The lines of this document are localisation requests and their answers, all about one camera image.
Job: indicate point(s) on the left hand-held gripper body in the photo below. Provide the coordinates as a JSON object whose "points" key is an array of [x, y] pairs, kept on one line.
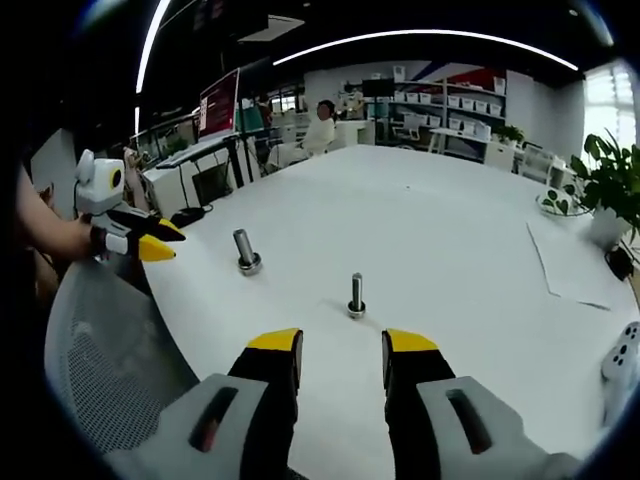
{"points": [[100, 192]]}

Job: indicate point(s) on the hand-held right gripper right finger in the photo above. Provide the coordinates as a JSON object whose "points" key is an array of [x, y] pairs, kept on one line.
{"points": [[420, 400]]}

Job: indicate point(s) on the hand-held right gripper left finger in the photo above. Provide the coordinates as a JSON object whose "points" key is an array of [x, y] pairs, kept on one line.
{"points": [[265, 400]]}

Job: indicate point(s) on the thick steel threaded stud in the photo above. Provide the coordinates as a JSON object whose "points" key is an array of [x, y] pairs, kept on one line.
{"points": [[244, 245]]}

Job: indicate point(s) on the thin steel threaded stud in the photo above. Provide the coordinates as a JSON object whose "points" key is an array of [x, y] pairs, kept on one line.
{"points": [[356, 290]]}

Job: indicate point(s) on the person's left hand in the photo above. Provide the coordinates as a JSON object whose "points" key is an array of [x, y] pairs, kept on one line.
{"points": [[77, 242]]}

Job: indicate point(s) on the black computer mouse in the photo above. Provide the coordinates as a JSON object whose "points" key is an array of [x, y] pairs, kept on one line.
{"points": [[187, 216]]}

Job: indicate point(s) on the grey mesh office chair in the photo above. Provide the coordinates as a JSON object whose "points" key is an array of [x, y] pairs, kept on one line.
{"points": [[105, 360]]}

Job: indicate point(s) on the red screen monitor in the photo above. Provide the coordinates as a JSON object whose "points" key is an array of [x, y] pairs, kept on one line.
{"points": [[219, 105]]}

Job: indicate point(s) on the straight ceiling light strip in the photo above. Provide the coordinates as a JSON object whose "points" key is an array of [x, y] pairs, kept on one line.
{"points": [[150, 45]]}

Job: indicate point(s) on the white paper sheet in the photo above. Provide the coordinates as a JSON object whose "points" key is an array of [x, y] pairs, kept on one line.
{"points": [[565, 265]]}

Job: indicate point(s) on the white game controller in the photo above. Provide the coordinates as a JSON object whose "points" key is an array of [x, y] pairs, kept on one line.
{"points": [[622, 360]]}

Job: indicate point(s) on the small plant in glass bowl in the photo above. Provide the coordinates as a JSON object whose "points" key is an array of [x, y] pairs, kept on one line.
{"points": [[557, 202]]}

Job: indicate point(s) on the black power adapter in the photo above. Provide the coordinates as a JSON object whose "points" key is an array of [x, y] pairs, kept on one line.
{"points": [[620, 262]]}

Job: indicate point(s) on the white chair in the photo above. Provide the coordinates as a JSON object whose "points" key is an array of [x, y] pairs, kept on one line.
{"points": [[536, 160]]}

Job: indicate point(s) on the black monitor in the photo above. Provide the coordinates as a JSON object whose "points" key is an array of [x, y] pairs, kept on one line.
{"points": [[378, 88]]}

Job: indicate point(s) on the small plant on cabinet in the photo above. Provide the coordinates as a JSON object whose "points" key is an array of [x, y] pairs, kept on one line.
{"points": [[510, 134]]}

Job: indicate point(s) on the green plant in white pot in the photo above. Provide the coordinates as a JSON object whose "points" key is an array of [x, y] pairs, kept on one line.
{"points": [[612, 180]]}

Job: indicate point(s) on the shelf with white bins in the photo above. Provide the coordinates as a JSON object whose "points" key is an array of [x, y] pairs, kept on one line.
{"points": [[450, 107]]}

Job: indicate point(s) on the curved ceiling light strip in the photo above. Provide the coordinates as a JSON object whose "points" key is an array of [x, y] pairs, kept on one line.
{"points": [[425, 34]]}

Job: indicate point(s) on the bright window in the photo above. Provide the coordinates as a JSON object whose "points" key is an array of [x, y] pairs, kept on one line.
{"points": [[607, 100]]}

